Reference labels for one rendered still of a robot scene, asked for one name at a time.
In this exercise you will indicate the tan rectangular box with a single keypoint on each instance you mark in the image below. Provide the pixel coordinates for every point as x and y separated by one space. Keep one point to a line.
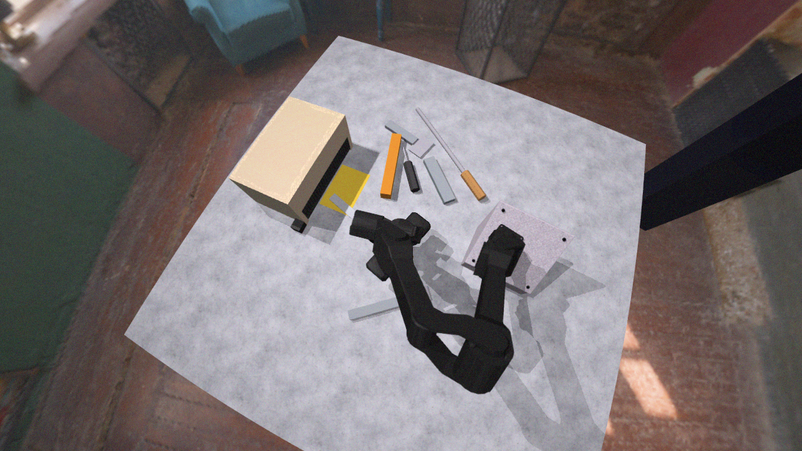
294 159

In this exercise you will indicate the orange-brown rounded cylinder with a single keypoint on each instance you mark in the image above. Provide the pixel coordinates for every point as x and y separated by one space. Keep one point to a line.
342 205

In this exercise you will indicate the orange rectangular bar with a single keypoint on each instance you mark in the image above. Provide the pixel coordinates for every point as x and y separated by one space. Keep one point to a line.
391 165

